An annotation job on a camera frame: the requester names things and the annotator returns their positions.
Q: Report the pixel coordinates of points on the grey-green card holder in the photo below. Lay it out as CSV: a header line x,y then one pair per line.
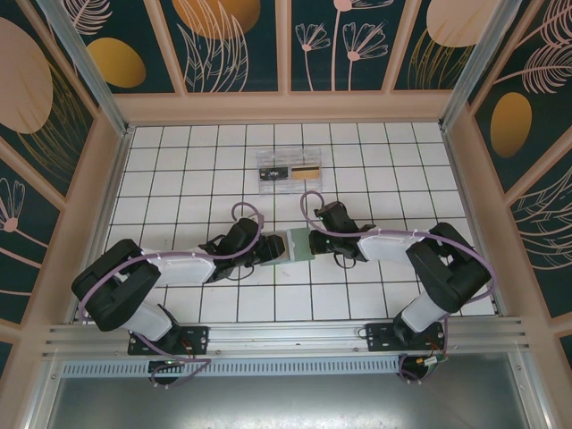
x,y
298,243

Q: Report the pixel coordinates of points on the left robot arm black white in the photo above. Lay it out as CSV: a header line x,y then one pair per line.
x,y
187,268

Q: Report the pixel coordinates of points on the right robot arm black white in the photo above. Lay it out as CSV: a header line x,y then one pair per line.
x,y
389,248

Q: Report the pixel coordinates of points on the gold credit card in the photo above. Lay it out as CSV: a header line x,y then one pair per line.
x,y
306,175

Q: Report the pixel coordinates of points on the black credit card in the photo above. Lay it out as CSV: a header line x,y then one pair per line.
x,y
275,175

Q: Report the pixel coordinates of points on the clear acrylic box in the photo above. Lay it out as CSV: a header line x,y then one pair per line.
x,y
290,156

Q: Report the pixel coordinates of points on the grey metal sheet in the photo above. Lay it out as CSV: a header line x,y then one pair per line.
x,y
286,402

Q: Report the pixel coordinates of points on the small green connector board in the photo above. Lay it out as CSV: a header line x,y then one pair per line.
x,y
431,360

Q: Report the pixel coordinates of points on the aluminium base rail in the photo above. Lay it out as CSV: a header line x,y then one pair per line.
x,y
286,335

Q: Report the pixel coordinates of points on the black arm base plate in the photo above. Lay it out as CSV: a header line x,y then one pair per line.
x,y
199,340
380,339

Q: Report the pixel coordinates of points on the aluminium side rail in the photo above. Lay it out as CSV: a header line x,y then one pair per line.
x,y
114,179
467,201

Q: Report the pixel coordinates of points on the aluminium corner post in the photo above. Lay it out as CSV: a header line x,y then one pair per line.
x,y
96,76
471,67

